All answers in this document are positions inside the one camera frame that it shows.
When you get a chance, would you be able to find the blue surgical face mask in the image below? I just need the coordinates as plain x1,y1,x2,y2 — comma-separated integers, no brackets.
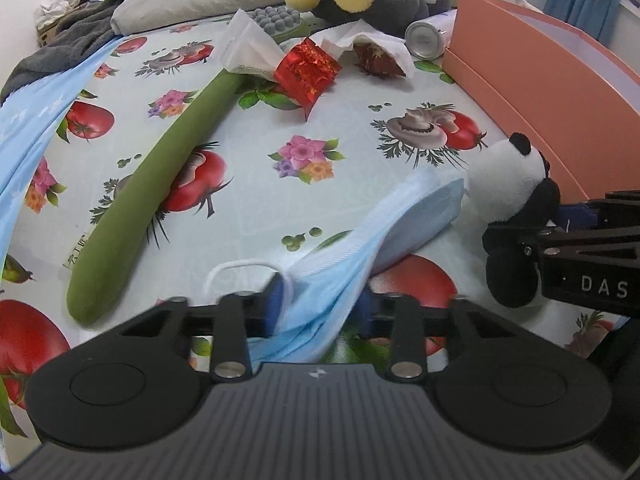
204,171,467,365

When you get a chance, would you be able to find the small panda plush toy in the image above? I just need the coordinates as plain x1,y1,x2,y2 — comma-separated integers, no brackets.
468,132,561,309

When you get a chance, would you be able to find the red foil tea packet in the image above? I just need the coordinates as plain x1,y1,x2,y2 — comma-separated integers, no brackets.
273,38,342,118

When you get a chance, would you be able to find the dark red snack packet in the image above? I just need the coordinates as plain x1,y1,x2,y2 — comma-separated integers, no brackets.
354,44,406,79

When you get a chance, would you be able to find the clear plastic pouch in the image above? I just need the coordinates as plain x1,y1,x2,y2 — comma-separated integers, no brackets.
214,10,284,81

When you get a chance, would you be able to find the white tissue paper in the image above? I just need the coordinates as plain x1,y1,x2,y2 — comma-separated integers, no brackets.
310,20,416,78

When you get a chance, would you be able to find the orange cardboard box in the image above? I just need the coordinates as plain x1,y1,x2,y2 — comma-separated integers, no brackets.
442,0,639,202

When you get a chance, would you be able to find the fruit print tablecloth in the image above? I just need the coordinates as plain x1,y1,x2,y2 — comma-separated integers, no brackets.
0,8,622,456

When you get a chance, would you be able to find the green massage hammer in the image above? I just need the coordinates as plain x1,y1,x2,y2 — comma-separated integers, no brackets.
66,5,312,326

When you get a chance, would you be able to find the white aluminium can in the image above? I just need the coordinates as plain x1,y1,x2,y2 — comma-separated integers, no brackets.
405,20,447,61

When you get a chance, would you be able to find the light blue bedsheet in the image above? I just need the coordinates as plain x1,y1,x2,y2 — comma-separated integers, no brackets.
0,37,124,255

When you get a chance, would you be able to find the dark grey blanket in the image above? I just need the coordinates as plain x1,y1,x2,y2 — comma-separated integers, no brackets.
1,1,117,103

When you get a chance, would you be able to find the white crumpled cloth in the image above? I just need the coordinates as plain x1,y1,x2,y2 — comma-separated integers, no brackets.
34,0,79,28

